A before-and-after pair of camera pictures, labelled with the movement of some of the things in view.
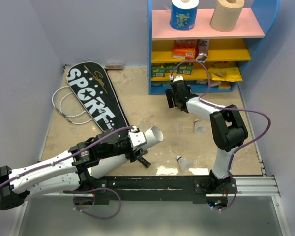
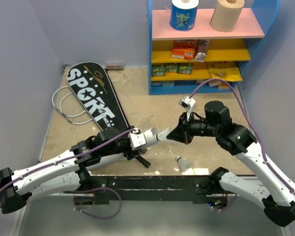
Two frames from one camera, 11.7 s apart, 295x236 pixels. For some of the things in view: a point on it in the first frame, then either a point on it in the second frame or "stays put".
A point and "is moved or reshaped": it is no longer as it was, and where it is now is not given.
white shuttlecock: x=199 y=128 is moved or reshaped
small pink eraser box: x=114 y=66 stays put
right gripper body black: x=188 y=87 -> x=188 y=127
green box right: x=185 y=68 stays put
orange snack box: x=184 y=49 stays put
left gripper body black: x=123 y=147 stays put
